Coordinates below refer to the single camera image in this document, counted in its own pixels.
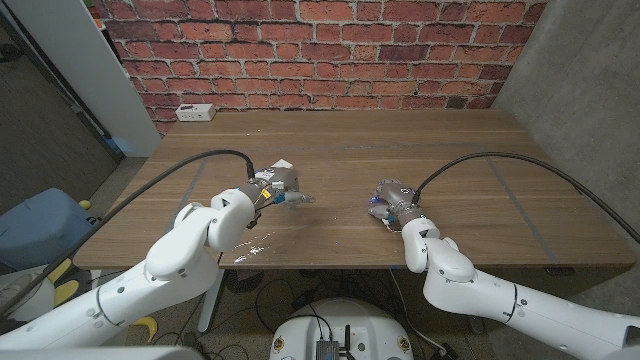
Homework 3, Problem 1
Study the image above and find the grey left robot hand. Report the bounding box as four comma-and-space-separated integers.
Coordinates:
244, 166, 317, 211

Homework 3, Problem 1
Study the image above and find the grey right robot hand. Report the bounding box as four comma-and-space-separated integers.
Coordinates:
368, 178, 424, 232

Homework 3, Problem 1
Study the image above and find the clear cellophane sheet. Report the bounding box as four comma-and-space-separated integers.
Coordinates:
219, 222, 399, 266

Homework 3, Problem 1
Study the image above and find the white power strip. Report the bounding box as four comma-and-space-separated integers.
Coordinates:
174, 103, 217, 123

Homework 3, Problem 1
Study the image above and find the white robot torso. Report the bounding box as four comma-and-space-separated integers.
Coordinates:
268, 298, 415, 360

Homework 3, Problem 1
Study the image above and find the red brick print backdrop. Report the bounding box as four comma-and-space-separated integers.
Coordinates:
94, 0, 549, 136

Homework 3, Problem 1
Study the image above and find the white table leg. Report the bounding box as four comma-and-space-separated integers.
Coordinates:
197, 269, 226, 334

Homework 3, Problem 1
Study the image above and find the grey table leg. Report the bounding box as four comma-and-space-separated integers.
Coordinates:
464, 314, 486, 335

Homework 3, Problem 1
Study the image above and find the black power adapter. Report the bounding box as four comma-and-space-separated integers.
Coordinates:
428, 342, 459, 360

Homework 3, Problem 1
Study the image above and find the small grey electronics box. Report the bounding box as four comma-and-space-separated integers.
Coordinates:
315, 339, 341, 360

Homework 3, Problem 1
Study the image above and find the yellow banana toy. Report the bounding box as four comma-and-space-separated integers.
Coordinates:
132, 316, 159, 344

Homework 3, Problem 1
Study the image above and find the blue-grey bin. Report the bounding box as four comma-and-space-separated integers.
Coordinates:
0, 187, 99, 274

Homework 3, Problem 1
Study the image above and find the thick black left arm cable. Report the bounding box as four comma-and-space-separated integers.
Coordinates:
0, 148, 257, 317

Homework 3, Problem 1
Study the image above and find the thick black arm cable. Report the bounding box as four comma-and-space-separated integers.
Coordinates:
412, 151, 640, 244
0, 148, 257, 317

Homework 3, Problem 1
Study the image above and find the black coiled cable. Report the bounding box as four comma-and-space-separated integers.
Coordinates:
223, 269, 265, 295

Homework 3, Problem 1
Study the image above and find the white floor cable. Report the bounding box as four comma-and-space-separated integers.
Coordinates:
388, 268, 449, 354

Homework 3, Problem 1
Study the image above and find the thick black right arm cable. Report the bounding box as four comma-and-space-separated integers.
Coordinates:
412, 151, 640, 244

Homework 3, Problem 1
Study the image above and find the white wall panel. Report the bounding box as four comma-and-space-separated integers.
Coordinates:
4, 0, 161, 159

